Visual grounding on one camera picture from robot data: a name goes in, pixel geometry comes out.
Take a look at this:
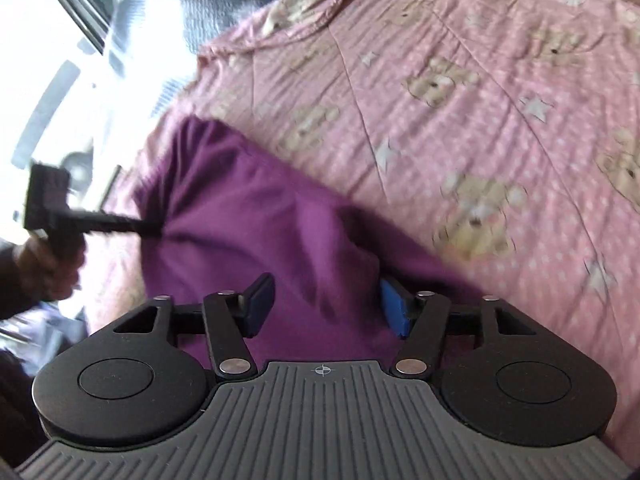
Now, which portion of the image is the pink bear print pillow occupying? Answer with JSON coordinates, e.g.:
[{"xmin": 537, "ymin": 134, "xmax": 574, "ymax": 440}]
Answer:
[{"xmin": 198, "ymin": 0, "xmax": 343, "ymax": 62}]

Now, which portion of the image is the purple garment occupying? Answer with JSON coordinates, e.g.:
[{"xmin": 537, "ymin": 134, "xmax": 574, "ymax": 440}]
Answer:
[{"xmin": 134, "ymin": 117, "xmax": 480, "ymax": 363}]

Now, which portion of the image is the person's left hand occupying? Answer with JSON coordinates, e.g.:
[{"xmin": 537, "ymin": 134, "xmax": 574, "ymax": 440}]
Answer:
[{"xmin": 13, "ymin": 234, "xmax": 86, "ymax": 304}]

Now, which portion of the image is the teal blue blanket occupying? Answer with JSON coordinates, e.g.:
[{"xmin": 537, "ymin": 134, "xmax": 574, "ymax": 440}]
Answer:
[{"xmin": 98, "ymin": 0, "xmax": 321, "ymax": 111}]

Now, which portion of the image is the pink bear print bedsheet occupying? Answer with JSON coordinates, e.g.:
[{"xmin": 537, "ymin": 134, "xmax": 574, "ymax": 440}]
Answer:
[{"xmin": 106, "ymin": 0, "xmax": 639, "ymax": 464}]

